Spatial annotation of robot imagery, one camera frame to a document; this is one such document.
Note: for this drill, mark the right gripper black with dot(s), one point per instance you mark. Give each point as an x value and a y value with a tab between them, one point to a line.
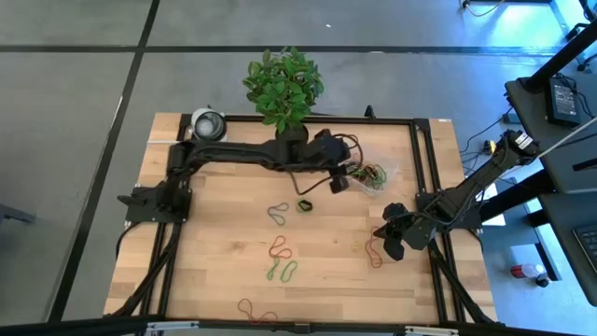
415	231

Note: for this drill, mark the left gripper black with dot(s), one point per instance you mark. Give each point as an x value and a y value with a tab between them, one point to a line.
326	151

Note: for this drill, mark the red rubber band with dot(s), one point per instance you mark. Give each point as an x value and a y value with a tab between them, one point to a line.
270	253
368	169
245	299
376	267

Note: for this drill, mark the green rubber band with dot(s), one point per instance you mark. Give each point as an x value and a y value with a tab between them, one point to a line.
383	179
281	277
298	211
273	270

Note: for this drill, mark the black wide rubber band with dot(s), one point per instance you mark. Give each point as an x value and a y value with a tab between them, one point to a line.
305	201

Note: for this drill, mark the blue rubber band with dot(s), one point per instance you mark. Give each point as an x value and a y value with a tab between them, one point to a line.
280	224

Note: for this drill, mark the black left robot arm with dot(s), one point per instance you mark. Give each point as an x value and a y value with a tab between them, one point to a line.
233	154

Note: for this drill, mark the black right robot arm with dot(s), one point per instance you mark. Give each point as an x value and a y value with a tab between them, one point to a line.
485	172

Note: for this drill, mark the clear plastic bin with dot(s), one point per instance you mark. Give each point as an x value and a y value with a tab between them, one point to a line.
392	173

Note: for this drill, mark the potted green plant black pot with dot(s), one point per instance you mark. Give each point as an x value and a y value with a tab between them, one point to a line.
284	88

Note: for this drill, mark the white paper sheet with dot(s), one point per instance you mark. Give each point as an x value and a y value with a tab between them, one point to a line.
495	219

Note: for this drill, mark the yellow power plug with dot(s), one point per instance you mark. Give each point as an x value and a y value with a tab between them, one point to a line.
490	147

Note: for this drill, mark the bottle with red label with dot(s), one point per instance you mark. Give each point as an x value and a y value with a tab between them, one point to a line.
524	270

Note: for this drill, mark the grey floor block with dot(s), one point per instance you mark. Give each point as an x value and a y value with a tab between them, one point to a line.
508	117

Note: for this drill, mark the black desk with keyboard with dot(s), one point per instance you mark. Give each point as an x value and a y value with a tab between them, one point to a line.
564	219

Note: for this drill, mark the black desk with adapter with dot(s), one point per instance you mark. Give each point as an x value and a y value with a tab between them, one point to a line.
531	112

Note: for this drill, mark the black keyboard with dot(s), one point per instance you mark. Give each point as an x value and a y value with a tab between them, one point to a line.
588	242

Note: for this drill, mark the black power adapter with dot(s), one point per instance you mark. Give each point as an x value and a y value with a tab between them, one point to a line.
562	100

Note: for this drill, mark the black slanted pole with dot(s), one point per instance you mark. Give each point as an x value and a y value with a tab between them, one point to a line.
559	58

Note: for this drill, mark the black crossbar silver brackets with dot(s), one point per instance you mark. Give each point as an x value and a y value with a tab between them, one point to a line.
70	326

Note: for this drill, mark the dark chair leg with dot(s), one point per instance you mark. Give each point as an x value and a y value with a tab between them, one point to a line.
14	214

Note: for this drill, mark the black aluminium table frame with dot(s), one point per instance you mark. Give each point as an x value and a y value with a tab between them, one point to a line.
373	120

